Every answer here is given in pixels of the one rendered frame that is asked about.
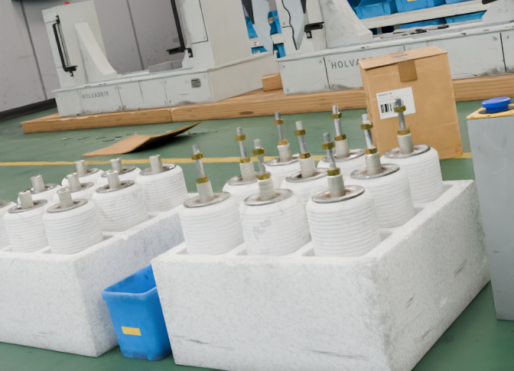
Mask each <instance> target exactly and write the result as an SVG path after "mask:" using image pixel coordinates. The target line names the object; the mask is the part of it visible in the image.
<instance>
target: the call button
mask: <svg viewBox="0 0 514 371"><path fill-rule="evenodd" d="M510 103H511V99H510V98H509V97H506V96H504V97H496V98H492V99H486V100H484V101H483V102H482V107H483V108H485V109H486V112H498V111H502V110H505V109H508V108H509V104H510Z"/></svg>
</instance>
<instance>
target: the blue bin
mask: <svg viewBox="0 0 514 371"><path fill-rule="evenodd" d="M101 295H102V299H103V300H104V301H105V302H106V305H107V308H108V310H109V314H110V317H111V320H112V324H113V327H114V330H115V334H116V336H117V339H118V342H119V346H120V349H121V351H122V355H123V356H124V357H131V358H136V359H142V360H153V361H159V360H162V359H164V358H165V357H167V356H169V355H170V354H172V353H173V352H172V349H171V343H170V340H169V336H168V330H167V327H166V323H165V320H164V315H163V311H162V307H161V302H160V298H159V295H158V289H157V285H156V282H155V277H154V273H153V270H152V266H151V264H150V265H147V266H145V267H144V268H142V269H140V270H138V271H137V272H134V273H132V274H131V275H129V276H127V277H125V278H123V279H122V280H120V281H118V282H116V283H114V284H112V285H110V286H109V287H107V288H104V289H103V290H102V291H101Z"/></svg>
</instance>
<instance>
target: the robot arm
mask: <svg viewBox="0 0 514 371"><path fill-rule="evenodd" d="M306 1H307V0H281V2H282V4H283V7H284V9H285V10H286V11H287V12H288V14H289V24H290V26H291V28H292V39H293V42H294V46H295V49H296V50H299V48H300V46H301V42H302V40H303V36H304V23H305V13H306ZM242 3H243V6H244V8H245V10H246V12H247V14H248V16H249V18H250V20H251V22H252V25H253V27H254V29H255V32H256V34H257V35H258V37H259V40H260V41H261V43H262V45H263V47H264V48H265V49H266V50H267V51H268V52H269V53H270V54H271V55H274V42H273V40H272V37H271V35H270V32H271V26H270V24H269V22H268V14H269V12H270V4H269V2H268V1H266V0H242Z"/></svg>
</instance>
